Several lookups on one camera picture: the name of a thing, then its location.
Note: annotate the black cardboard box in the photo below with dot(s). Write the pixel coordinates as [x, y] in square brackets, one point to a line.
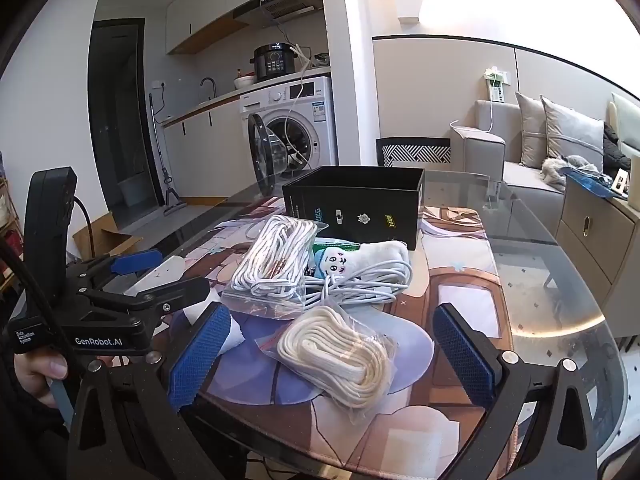
[370, 210]

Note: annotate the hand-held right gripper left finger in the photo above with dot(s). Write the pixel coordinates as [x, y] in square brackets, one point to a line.
[200, 355]

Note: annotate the person's left hand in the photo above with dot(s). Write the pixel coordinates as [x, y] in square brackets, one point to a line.
[35, 367]

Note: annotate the white lower kitchen cabinets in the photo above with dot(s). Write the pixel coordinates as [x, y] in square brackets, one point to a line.
[210, 160]

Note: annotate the grey fur throw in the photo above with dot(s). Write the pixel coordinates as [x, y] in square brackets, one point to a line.
[555, 167]

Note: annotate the black white patterned chair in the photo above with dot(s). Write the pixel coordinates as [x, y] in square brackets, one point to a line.
[415, 152]

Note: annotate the grey bin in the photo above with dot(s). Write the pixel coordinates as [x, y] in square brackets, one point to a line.
[132, 190]

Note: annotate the white washing machine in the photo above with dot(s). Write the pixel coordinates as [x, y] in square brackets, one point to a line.
[310, 110]

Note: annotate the beige sideboard cabinet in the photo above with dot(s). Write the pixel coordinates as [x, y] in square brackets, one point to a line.
[600, 230]

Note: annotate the white plush toy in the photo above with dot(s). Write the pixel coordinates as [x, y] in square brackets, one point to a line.
[380, 255]

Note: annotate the flat mop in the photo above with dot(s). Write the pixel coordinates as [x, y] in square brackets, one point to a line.
[172, 195]

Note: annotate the white upper kitchen cabinets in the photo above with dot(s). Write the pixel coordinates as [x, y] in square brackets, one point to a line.
[215, 5]

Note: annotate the dark glass door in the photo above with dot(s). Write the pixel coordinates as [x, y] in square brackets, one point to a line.
[115, 110]

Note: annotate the brown cardboard box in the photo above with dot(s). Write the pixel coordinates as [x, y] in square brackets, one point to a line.
[107, 235]

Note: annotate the pale blue pillow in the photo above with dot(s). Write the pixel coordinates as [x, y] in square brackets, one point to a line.
[627, 115]

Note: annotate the grey pillow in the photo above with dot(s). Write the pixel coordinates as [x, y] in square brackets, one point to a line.
[570, 135]

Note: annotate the range hood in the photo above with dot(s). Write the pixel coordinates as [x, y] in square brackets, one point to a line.
[285, 7]

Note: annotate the white bowl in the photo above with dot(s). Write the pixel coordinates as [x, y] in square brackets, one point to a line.
[243, 81]

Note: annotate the black jacket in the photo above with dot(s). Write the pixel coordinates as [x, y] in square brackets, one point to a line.
[615, 150]

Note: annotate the white wall socket charger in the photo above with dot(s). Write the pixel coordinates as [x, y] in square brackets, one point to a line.
[497, 90]

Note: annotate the black pressure cooker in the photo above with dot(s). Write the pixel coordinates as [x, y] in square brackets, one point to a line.
[272, 62]

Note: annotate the blue cloth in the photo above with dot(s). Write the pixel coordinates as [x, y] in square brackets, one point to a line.
[590, 182]

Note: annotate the clear plastic holder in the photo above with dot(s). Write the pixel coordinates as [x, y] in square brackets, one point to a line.
[492, 190]

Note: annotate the green and white packet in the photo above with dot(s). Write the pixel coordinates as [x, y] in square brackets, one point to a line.
[345, 246]

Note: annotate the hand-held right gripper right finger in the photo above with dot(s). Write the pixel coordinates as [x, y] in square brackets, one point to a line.
[465, 355]

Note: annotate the black kitchen faucet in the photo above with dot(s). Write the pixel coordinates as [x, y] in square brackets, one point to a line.
[214, 87]

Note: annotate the white kitchen cabinets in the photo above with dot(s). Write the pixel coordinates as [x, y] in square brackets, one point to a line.
[215, 5]
[210, 160]

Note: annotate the beige sofa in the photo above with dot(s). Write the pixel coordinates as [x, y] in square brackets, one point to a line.
[480, 155]

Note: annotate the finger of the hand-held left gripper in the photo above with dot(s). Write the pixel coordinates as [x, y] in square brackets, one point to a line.
[185, 292]
[135, 262]

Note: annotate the beige pillow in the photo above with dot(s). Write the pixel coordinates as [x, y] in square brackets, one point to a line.
[532, 130]

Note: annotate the small white frame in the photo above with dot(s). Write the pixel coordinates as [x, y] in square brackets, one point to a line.
[622, 180]

